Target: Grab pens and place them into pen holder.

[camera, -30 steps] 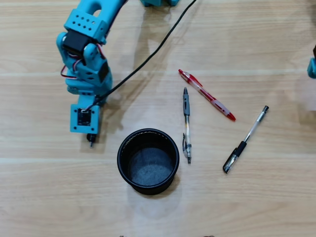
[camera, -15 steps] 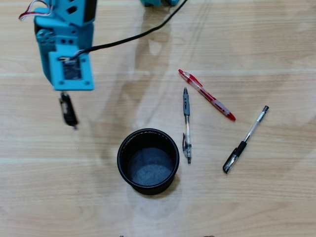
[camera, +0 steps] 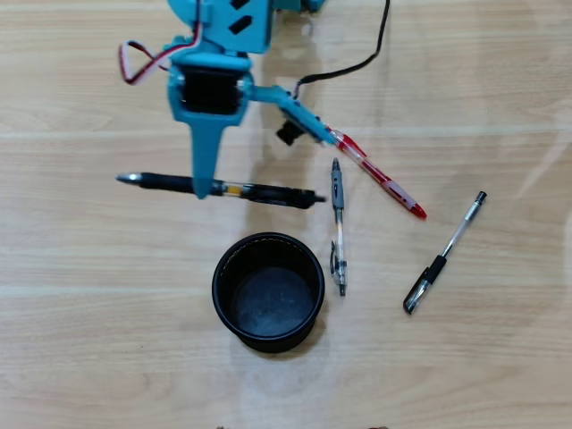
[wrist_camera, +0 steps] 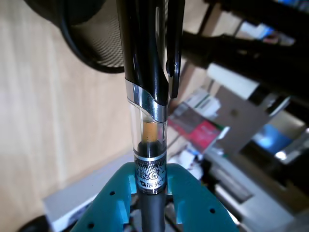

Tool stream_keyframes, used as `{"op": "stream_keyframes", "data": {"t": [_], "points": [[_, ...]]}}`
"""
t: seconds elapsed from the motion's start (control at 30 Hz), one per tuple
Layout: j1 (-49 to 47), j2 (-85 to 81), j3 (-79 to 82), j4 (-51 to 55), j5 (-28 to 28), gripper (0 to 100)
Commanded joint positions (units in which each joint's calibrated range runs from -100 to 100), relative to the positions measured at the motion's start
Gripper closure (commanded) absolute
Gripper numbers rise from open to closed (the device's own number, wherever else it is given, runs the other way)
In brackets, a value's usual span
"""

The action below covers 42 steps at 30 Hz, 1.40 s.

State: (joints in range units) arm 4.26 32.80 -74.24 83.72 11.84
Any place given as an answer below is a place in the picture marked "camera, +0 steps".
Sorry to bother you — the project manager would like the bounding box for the wrist camera with teal mount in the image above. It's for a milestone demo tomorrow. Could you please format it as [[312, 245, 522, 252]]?
[[248, 84, 337, 147]]

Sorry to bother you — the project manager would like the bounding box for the red white black servo cable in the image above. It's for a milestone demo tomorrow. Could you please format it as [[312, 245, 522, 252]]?
[[117, 17, 205, 86]]

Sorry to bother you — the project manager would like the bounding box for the red clear retractable pen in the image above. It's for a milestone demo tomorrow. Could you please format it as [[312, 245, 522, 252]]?
[[327, 126, 428, 221]]

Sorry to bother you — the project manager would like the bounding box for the teal gripper body with servo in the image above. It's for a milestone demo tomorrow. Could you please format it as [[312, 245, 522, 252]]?
[[169, 48, 254, 114]]

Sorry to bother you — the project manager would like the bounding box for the black mesh pen holder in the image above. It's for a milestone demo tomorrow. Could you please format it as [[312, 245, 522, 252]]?
[[211, 231, 326, 355]]

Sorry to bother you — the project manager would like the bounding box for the black camera cable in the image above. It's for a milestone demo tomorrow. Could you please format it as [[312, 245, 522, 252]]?
[[292, 0, 392, 102]]

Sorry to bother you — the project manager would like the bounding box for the black pen with silver tip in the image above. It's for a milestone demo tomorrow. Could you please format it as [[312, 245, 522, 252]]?
[[114, 171, 330, 210]]

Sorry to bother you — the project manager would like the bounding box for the clear pen with black cap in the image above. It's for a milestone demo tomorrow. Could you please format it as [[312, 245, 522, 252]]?
[[401, 190, 488, 315]]

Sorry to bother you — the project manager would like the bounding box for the clear pen with grey grip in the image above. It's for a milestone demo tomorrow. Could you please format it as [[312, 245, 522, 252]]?
[[329, 156, 349, 298]]

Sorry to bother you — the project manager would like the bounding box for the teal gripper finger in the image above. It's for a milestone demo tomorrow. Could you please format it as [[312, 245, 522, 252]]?
[[168, 71, 255, 200]]

